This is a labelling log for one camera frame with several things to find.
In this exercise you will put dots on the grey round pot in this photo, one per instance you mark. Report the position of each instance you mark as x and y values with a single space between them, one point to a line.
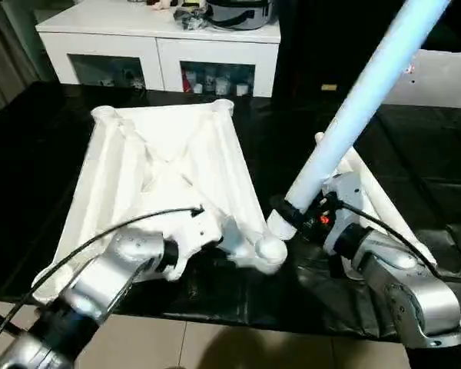
238 15

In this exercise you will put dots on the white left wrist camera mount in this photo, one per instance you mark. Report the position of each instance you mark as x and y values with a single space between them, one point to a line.
192 238

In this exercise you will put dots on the grey curtain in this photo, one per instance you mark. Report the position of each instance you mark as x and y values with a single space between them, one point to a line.
7 54

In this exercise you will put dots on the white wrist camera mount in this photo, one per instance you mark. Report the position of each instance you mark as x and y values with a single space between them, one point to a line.
347 192
192 238

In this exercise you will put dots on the white sideboard cabinet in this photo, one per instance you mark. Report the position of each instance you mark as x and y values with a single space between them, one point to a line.
157 50

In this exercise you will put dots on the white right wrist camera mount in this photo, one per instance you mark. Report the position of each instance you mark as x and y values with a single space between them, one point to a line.
347 192

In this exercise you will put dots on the grey pillow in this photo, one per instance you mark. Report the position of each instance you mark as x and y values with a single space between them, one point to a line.
438 80

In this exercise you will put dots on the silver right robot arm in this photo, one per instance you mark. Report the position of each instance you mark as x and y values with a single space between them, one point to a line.
418 292

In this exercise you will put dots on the black cabinet with gold label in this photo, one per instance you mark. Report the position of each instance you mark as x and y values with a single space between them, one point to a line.
319 46

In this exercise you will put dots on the black clutter on sideboard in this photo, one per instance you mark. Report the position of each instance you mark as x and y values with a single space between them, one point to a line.
190 19

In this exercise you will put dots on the white plastic table top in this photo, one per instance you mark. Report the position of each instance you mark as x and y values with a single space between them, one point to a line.
157 161

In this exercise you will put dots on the black metal frame leg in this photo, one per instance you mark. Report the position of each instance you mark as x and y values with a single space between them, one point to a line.
2 323

